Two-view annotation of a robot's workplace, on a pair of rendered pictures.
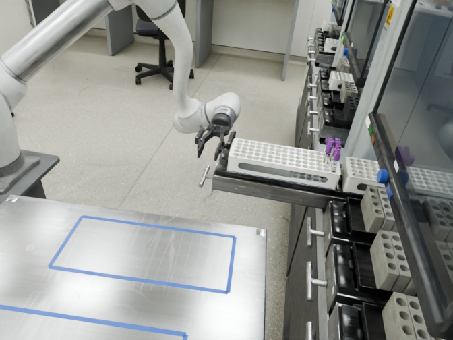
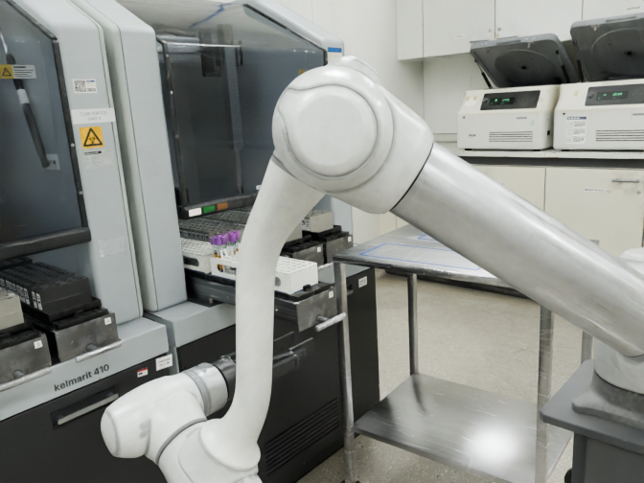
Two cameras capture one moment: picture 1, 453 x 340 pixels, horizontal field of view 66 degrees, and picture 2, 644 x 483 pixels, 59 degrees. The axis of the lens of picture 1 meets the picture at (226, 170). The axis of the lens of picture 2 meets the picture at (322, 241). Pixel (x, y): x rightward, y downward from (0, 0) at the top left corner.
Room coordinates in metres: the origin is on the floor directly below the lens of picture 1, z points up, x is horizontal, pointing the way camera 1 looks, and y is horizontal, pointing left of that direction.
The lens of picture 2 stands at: (1.84, 0.75, 1.23)
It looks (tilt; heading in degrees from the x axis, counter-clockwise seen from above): 14 degrees down; 215
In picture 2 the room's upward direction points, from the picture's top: 4 degrees counter-clockwise
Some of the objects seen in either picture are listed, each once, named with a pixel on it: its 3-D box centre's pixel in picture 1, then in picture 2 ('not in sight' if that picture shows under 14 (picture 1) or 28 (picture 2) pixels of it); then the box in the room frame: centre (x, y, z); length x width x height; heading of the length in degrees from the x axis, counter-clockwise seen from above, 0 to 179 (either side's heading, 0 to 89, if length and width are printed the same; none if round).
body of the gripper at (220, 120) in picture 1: (218, 128); (234, 374); (1.14, 0.04, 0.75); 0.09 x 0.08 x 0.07; 172
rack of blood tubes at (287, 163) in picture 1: (282, 164); (262, 271); (0.81, -0.15, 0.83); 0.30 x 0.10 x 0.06; 82
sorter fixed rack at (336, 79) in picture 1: (365, 86); not in sight; (1.47, -0.56, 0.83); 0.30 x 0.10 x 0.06; 82
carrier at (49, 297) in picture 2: (349, 109); (64, 295); (1.18, -0.42, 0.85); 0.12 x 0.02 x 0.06; 173
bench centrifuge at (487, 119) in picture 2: not in sight; (520, 94); (-1.83, -0.25, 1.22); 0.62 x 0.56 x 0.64; 171
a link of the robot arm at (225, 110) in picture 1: (222, 119); (202, 390); (1.21, 0.03, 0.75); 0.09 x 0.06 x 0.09; 82
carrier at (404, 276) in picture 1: (394, 262); not in sight; (0.48, -0.35, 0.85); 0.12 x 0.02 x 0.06; 172
